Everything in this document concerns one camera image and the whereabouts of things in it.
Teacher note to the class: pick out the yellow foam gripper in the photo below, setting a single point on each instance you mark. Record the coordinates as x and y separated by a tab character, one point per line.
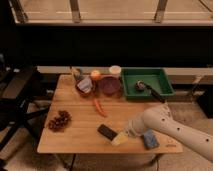
122	137

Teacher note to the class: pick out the black eraser block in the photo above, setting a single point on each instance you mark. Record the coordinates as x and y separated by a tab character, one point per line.
107	132

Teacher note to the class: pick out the red bowl with cloth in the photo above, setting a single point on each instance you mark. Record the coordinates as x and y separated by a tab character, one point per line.
85	86

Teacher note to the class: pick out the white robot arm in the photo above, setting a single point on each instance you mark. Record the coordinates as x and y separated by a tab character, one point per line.
159	118

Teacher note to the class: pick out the green plastic tray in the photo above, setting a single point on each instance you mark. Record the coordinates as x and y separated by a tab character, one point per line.
154	77

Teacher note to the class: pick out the wooden folding table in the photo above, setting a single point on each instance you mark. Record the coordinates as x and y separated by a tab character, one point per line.
81	136

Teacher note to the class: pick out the bunch of dark grapes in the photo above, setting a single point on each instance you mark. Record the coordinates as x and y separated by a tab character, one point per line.
60	122

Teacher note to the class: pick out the black office chair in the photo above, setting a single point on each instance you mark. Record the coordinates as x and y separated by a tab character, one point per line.
17	90

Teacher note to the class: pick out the orange apple fruit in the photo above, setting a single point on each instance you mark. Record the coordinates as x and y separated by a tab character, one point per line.
95	75

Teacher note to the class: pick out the purple bowl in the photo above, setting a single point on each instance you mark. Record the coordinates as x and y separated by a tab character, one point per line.
109	85

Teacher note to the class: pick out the blue sponge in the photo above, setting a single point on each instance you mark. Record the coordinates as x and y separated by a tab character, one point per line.
150	140

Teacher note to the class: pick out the white paper cup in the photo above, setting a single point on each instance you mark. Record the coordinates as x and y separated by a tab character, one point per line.
115	70

